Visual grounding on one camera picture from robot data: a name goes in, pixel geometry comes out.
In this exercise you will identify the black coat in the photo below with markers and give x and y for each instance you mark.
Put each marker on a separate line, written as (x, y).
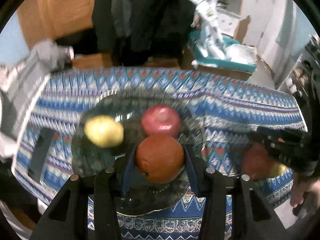
(155, 17)

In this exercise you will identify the clear plastic bag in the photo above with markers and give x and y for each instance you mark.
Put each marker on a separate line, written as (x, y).
(240, 53)

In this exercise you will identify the white door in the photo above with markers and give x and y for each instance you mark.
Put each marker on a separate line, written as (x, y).
(265, 17)

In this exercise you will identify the shoe rack with shoes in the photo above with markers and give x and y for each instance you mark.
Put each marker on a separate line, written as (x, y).
(293, 85)

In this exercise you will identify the dark grey jacket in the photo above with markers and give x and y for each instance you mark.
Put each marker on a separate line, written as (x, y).
(120, 5)

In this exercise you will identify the orange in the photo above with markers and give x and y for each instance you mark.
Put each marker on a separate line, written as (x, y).
(160, 158)

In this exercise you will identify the blue patterned tablecloth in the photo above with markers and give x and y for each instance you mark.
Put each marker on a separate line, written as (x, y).
(150, 80)

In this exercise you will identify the glass shoe rack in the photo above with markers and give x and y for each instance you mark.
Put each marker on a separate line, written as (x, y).
(305, 62)

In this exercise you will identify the red apple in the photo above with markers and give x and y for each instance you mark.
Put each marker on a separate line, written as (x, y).
(255, 166)
(161, 121)

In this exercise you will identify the green glass bowl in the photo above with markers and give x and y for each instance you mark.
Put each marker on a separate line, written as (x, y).
(100, 160)

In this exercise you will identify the white patterned box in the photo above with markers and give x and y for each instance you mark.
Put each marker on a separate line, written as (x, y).
(228, 22)

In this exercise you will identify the person's right hand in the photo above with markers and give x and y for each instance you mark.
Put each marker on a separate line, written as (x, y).
(303, 192)

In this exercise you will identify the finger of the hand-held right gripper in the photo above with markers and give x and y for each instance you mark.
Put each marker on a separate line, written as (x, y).
(265, 136)

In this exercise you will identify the teal plastic bin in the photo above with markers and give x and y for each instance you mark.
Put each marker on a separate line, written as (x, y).
(237, 66)

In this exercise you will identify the yellow mango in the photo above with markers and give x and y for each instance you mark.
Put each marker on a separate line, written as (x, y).
(278, 170)
(103, 131)

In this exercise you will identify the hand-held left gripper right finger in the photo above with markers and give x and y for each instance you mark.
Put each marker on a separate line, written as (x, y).
(193, 172)

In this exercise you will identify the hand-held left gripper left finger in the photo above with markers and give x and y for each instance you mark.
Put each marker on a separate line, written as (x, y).
(127, 172)

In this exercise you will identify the grey garment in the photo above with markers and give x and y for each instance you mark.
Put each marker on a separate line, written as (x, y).
(50, 52)

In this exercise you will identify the large cardboard box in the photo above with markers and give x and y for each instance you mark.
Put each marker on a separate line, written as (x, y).
(225, 73)

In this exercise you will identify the wooden louvered wardrobe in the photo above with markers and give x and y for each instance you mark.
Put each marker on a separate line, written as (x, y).
(57, 10)

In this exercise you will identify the pale towel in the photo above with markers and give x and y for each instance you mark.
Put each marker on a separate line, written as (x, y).
(6, 146)

